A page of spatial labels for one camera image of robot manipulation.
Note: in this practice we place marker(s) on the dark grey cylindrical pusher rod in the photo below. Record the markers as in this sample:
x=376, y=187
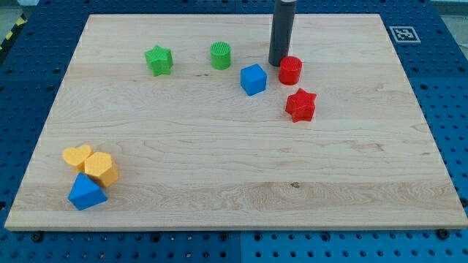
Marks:
x=281, y=30

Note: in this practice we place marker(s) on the yellow heart block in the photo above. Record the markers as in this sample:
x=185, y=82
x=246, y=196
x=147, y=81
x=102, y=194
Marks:
x=76, y=157

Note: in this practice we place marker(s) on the white fiducial marker tag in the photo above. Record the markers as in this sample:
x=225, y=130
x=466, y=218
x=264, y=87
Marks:
x=404, y=34

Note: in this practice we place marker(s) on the red star block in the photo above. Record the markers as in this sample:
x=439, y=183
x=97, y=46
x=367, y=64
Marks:
x=301, y=105

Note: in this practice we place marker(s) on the green star block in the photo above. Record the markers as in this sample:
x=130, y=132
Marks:
x=159, y=60

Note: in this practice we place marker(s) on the blue triangle block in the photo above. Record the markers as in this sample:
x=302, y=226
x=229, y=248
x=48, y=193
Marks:
x=85, y=193

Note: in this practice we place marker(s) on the red cylinder block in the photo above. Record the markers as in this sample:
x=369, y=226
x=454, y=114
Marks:
x=290, y=70

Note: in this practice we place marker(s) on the blue cube block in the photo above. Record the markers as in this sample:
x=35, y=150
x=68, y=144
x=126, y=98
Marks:
x=253, y=79

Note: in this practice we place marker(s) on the green cylinder block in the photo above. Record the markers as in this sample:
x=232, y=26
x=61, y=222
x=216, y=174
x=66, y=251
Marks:
x=220, y=55

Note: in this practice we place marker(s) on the light wooden board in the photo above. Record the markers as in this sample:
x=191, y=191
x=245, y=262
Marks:
x=195, y=152

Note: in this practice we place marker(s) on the yellow black hazard tape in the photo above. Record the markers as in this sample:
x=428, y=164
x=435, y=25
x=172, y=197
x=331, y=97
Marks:
x=13, y=33

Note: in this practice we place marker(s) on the yellow hexagon block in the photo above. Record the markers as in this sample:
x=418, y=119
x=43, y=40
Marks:
x=101, y=168

